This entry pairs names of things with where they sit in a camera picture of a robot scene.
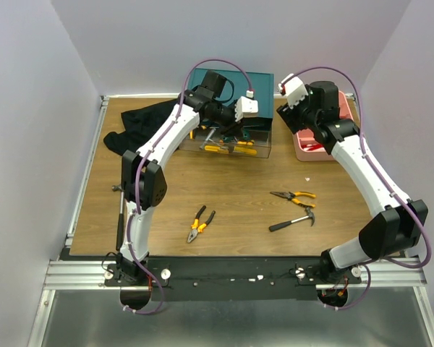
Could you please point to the small green screwdriver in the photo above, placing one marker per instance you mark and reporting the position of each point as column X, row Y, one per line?
column 245, row 136

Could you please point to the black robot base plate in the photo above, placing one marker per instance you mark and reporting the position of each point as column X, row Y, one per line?
column 202, row 278

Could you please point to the silver T-handle wrench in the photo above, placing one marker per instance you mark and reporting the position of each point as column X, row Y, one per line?
column 208, row 138

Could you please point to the clear drawer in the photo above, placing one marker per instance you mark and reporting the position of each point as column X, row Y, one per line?
column 261, row 139

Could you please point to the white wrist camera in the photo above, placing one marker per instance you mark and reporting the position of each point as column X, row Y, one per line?
column 293, row 89
column 245, row 108

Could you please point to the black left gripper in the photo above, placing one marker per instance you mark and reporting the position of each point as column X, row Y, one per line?
column 233, row 129

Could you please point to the black handled claw hammer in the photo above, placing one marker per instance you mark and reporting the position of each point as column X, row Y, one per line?
column 309, row 216

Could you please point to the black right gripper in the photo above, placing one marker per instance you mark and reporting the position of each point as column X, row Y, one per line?
column 287, row 114

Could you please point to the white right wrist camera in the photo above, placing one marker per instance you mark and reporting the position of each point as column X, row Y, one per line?
column 293, row 89

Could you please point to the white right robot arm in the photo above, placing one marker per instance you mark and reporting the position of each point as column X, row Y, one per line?
column 396, row 218

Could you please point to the teal drawer cabinet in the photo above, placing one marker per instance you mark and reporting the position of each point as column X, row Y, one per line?
column 228, row 86

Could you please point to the yellow black combination pliers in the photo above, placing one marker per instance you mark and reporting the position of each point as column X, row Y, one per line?
column 197, row 227

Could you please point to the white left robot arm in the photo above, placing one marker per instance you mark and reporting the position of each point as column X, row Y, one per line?
column 143, row 182

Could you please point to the yellow long nose pliers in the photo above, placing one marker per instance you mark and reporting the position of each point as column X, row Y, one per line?
column 294, row 197

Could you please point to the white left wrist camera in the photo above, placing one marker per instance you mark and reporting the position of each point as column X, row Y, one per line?
column 245, row 108

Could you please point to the yellow screwdriver large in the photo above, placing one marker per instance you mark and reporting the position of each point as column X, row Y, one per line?
column 245, row 150

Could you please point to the pink compartment tray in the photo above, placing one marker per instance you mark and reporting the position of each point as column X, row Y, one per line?
column 307, row 149

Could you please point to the black cloth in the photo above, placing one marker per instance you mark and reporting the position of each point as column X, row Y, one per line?
column 139, row 126

